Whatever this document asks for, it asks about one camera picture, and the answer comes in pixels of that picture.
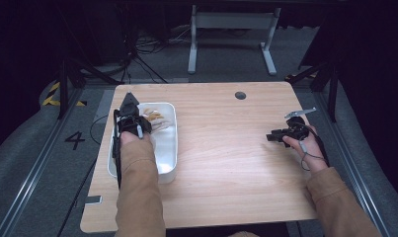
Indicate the metal floor rail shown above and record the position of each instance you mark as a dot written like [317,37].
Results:
[348,158]
[38,168]

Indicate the grey metal table frame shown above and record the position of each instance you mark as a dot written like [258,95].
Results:
[232,20]

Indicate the white plastic bin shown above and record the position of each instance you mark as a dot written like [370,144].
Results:
[165,148]

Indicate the person's left hand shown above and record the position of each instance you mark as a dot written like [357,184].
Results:
[130,137]

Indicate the black metal stand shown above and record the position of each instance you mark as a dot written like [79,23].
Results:
[333,95]
[64,89]

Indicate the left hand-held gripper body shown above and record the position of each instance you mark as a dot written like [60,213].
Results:
[129,120]

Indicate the yellow black hazard tape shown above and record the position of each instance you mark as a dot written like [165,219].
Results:
[51,95]

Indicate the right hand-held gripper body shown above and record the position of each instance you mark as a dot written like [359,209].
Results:
[297,128]

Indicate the person's right hand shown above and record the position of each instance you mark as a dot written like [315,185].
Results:
[313,154]

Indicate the black table grommet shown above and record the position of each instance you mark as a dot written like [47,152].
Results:
[240,95]

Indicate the person's knee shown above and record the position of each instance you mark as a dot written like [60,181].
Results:
[243,234]

